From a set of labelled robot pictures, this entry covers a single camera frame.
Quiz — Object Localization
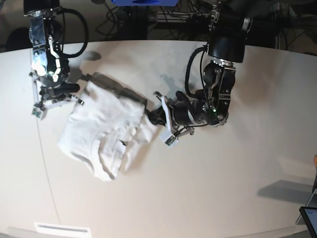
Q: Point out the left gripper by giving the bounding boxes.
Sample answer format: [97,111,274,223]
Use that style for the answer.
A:
[147,91,206,135]

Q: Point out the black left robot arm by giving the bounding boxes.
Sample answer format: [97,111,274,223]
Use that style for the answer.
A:
[146,0,253,137]

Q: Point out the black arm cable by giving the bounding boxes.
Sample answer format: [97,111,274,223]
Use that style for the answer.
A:
[184,46,209,100]
[58,8,89,59]

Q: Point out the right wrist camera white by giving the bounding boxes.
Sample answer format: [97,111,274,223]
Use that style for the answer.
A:
[29,73,84,120]

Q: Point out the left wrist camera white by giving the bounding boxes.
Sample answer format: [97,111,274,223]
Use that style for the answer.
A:
[159,96,178,147]

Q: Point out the black tablet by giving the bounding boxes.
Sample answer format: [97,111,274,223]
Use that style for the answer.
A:
[299,206,317,238]

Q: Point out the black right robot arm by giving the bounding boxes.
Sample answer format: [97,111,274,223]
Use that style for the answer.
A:
[23,0,89,108]

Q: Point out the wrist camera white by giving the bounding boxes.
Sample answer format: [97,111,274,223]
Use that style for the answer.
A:
[29,73,84,120]
[159,96,178,147]

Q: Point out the white T-shirt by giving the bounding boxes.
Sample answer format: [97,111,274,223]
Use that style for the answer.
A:
[58,72,157,181]

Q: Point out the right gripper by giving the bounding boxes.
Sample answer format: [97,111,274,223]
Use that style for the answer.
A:
[29,71,84,106]

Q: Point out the white label strip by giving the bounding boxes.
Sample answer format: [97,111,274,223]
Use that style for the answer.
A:
[34,222,91,238]

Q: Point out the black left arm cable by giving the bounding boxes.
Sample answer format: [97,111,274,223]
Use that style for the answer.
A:
[184,46,209,100]

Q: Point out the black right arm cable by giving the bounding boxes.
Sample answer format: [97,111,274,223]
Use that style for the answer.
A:
[58,8,89,59]

